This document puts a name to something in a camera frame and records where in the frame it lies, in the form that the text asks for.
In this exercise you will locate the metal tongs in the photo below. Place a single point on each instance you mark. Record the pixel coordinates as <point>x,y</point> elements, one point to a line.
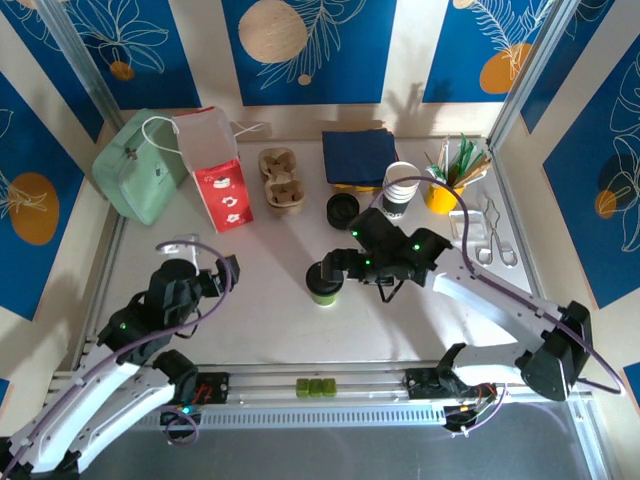
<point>492,215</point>

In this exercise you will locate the green wrapped straw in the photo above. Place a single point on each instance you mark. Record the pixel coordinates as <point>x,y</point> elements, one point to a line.
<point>457,153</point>
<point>468,162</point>

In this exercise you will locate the white black paper cup stack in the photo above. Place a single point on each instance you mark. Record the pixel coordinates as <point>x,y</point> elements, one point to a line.
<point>400,171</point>

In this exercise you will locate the navy blue napkin stack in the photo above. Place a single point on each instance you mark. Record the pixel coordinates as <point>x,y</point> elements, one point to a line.
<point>357,155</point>

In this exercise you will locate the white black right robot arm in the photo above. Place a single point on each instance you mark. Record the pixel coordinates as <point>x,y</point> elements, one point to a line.
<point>490,300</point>

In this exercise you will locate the red white paper bag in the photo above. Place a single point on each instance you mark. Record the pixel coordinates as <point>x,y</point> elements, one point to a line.
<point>222,195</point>

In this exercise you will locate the aluminium frame post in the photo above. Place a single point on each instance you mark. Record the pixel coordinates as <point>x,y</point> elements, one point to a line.
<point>534,65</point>
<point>82,60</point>

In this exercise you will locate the mint green zip case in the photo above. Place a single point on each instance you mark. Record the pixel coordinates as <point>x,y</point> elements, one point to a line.
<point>130,180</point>

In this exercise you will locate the brown cardboard cup carrier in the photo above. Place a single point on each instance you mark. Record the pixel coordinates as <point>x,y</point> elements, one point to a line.
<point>281,180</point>

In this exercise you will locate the black cup lid stack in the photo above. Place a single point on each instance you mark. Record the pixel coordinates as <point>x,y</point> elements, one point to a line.
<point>344,210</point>

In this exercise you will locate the green square button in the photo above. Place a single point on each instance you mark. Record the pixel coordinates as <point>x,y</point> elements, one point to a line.
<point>302,388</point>
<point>328,388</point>
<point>315,388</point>

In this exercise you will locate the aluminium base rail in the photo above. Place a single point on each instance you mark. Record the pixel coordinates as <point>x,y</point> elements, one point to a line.
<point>360,372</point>

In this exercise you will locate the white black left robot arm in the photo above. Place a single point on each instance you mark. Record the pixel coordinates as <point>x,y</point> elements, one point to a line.
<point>100,400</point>

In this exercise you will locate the brown wrapped straw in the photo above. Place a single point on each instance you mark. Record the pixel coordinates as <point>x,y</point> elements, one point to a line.
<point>477,171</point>

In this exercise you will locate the yellow straw holder cup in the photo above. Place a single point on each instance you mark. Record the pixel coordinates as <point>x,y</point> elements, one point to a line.
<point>440,202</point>

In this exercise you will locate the small circuit board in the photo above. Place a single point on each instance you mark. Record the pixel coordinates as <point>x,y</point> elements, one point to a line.
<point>179,411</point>

